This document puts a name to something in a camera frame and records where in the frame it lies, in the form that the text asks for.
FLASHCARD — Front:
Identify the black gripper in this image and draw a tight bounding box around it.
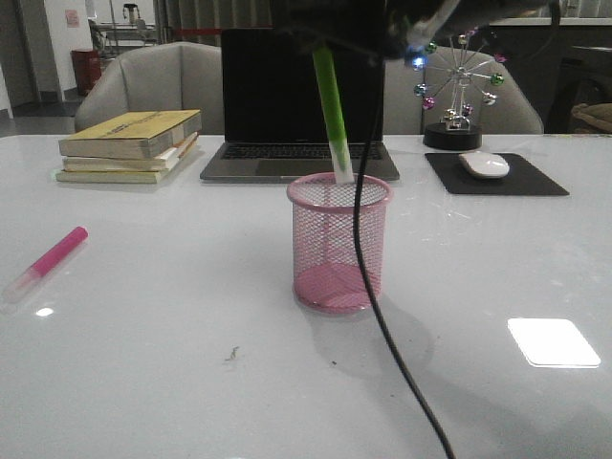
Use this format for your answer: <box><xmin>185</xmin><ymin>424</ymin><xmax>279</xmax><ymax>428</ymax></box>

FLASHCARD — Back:
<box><xmin>272</xmin><ymin>0</ymin><xmax>478</xmax><ymax>59</ymax></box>

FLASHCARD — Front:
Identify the green highlighter pen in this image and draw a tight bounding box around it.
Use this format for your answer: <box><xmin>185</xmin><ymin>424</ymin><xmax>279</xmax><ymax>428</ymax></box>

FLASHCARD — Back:
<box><xmin>312</xmin><ymin>45</ymin><xmax>354</xmax><ymax>184</ymax></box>

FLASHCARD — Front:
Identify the pink highlighter pen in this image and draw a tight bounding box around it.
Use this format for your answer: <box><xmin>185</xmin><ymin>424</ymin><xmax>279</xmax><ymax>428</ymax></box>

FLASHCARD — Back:
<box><xmin>2</xmin><ymin>226</ymin><xmax>89</xmax><ymax>304</ymax></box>

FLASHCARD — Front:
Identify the pink mesh pen holder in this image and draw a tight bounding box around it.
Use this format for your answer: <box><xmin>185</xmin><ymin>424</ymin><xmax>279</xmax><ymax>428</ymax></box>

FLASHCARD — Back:
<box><xmin>287</xmin><ymin>172</ymin><xmax>392</xmax><ymax>314</ymax></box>

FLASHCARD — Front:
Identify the right grey armchair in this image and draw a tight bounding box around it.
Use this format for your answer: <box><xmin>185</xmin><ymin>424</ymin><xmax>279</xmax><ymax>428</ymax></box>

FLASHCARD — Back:
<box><xmin>383</xmin><ymin>46</ymin><xmax>543</xmax><ymax>135</ymax></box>

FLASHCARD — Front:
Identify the grey armchair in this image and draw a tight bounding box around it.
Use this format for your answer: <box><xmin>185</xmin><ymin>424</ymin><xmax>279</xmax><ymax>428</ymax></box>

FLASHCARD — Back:
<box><xmin>75</xmin><ymin>41</ymin><xmax>225</xmax><ymax>135</ymax></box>
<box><xmin>383</xmin><ymin>46</ymin><xmax>543</xmax><ymax>135</ymax></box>

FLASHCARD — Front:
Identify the ferris wheel desk ornament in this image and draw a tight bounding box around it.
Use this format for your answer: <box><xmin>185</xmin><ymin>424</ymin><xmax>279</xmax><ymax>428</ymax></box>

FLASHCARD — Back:
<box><xmin>408</xmin><ymin>29</ymin><xmax>506</xmax><ymax>151</ymax></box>

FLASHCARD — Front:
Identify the white computer mouse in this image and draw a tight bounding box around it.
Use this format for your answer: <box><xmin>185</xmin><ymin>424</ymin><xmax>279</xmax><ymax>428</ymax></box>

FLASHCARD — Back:
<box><xmin>458</xmin><ymin>151</ymin><xmax>510</xmax><ymax>179</ymax></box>

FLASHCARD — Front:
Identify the grey laptop computer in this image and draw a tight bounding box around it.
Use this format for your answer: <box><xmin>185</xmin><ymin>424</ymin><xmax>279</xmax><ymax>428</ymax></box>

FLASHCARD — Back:
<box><xmin>200</xmin><ymin>28</ymin><xmax>400</xmax><ymax>183</ymax></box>

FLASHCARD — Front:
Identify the dark chair at right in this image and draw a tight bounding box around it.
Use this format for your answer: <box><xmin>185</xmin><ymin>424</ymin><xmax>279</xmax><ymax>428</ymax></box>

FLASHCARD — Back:
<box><xmin>545</xmin><ymin>46</ymin><xmax>611</xmax><ymax>134</ymax></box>

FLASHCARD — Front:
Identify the black mouse pad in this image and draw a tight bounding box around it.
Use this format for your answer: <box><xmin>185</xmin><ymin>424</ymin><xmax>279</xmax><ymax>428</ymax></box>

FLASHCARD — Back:
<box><xmin>426</xmin><ymin>153</ymin><xmax>569</xmax><ymax>196</ymax></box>

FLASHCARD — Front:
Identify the left grey armchair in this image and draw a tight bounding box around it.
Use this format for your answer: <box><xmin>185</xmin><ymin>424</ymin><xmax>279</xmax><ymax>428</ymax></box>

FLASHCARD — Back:
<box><xmin>75</xmin><ymin>41</ymin><xmax>225</xmax><ymax>135</ymax></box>

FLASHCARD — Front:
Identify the top yellow book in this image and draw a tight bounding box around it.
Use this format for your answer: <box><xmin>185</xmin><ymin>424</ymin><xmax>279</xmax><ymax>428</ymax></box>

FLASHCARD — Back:
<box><xmin>59</xmin><ymin>109</ymin><xmax>202</xmax><ymax>159</ymax></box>

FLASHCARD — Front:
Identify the red trash bin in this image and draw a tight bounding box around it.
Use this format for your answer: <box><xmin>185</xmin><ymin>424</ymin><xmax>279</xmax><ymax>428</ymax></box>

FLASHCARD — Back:
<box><xmin>71</xmin><ymin>49</ymin><xmax>101</xmax><ymax>96</ymax></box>

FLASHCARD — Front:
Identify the bottom pale green book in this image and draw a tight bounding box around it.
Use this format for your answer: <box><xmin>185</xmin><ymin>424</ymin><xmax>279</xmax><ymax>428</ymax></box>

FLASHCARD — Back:
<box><xmin>55</xmin><ymin>155</ymin><xmax>186</xmax><ymax>185</ymax></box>

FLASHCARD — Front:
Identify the black cable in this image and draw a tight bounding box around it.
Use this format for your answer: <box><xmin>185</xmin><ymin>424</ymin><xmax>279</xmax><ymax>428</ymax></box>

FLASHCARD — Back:
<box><xmin>353</xmin><ymin>47</ymin><xmax>458</xmax><ymax>459</ymax></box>

